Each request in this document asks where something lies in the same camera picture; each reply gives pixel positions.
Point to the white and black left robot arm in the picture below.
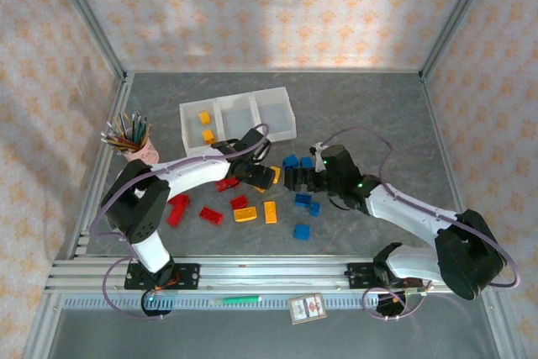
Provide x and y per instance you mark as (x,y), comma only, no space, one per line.
(189,170)

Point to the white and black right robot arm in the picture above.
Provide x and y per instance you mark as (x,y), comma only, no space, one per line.
(403,207)

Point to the pink cup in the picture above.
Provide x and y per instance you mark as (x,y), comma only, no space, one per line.
(145,155)

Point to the green pen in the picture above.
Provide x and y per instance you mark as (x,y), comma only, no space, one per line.
(237,299)

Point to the bundle of coloured pencils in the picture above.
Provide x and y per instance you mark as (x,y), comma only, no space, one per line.
(126,134)

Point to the playing card box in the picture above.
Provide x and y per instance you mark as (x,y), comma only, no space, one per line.
(307,308)

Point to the aluminium mounting rail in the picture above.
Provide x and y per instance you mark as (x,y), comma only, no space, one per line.
(273,275)

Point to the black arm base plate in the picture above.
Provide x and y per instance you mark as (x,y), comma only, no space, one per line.
(357,275)
(187,276)

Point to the aluminium side rail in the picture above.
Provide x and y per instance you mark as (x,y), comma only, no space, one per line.
(122,102)
(438,123)

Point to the aluminium frame post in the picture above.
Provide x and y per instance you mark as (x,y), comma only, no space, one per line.
(91,18)
(454,18)

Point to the aluminium frame leg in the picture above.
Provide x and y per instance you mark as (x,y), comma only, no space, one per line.
(500,325)
(42,329)

